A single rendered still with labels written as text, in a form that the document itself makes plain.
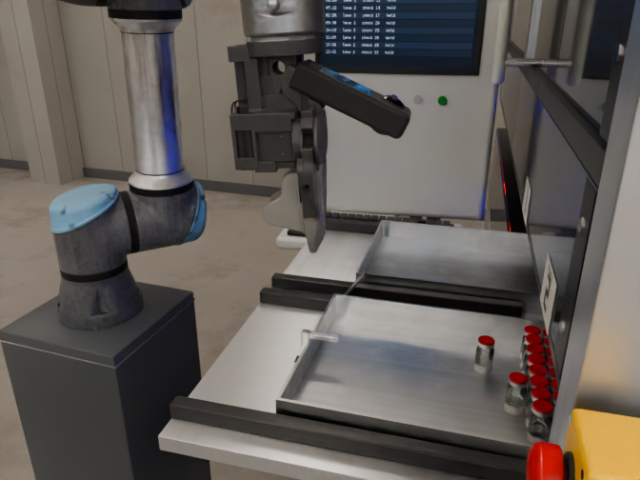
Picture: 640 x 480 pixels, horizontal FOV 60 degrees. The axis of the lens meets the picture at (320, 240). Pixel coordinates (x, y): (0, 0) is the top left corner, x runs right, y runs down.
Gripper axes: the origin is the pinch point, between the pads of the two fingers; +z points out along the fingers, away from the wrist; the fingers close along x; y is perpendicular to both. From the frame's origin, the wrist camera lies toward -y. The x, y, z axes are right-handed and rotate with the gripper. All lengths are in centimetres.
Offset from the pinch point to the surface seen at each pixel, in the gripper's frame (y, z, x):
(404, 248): -9, 21, -48
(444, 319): -14.4, 19.9, -18.5
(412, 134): -11, 7, -89
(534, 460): -18.1, 9.0, 20.4
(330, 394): 0.2, 20.7, -1.3
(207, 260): 103, 103, -224
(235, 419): 9.6, 18.7, 6.3
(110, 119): 228, 45, -374
